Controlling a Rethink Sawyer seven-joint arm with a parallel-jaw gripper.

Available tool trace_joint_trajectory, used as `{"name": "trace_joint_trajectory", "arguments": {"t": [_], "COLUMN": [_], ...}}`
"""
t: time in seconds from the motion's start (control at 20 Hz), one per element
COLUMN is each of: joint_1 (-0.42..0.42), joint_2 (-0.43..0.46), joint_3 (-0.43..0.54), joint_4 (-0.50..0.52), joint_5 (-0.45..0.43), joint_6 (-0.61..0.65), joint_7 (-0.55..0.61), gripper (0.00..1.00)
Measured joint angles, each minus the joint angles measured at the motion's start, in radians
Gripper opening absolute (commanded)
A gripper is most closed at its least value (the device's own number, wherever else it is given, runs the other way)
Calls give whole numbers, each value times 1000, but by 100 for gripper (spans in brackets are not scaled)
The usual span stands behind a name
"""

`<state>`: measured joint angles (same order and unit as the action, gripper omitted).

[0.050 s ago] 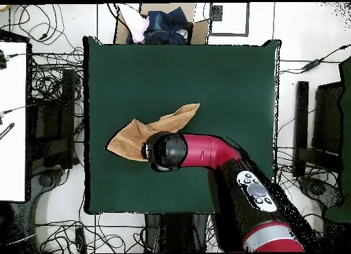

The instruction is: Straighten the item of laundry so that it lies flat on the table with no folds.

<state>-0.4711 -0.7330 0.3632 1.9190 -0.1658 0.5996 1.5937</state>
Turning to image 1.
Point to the tan terry towel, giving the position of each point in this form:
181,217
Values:
129,141

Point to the brown cardboard box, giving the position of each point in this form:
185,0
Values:
201,31

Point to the dark green cloth on side table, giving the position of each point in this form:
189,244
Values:
346,155

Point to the dark blue jeans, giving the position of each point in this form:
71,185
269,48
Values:
167,26

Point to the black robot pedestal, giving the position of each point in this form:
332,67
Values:
175,232

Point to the white desk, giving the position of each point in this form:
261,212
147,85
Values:
12,114

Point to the black striped bar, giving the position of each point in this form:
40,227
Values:
6,131

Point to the pink garment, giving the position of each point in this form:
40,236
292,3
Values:
138,26

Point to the long black bar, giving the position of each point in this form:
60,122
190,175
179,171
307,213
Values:
301,122

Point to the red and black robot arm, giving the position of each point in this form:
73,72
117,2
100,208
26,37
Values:
208,152

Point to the black power strip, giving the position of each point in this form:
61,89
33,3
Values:
81,240

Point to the black equipment rack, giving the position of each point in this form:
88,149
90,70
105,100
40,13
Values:
54,133

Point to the dark round stand base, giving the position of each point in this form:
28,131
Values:
318,190

